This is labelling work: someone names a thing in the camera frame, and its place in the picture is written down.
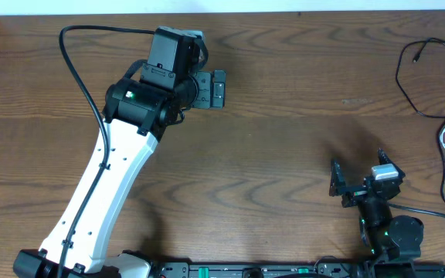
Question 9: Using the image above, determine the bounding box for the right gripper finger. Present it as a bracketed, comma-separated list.
[329, 159, 346, 196]
[377, 148, 392, 165]

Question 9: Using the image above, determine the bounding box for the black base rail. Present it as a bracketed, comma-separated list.
[147, 259, 445, 278]

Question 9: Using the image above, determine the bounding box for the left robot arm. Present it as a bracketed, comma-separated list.
[13, 26, 226, 277]

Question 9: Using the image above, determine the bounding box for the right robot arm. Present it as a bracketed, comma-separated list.
[329, 149, 424, 278]

